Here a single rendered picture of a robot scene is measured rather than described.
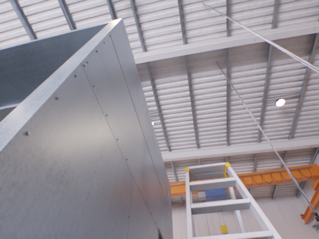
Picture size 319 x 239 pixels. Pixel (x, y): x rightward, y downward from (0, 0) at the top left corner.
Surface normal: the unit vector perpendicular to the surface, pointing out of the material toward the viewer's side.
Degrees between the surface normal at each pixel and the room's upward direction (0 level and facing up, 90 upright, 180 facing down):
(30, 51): 180
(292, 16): 177
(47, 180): 90
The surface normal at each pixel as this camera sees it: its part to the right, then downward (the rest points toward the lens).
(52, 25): 0.06, 0.58
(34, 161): 0.98, -0.16
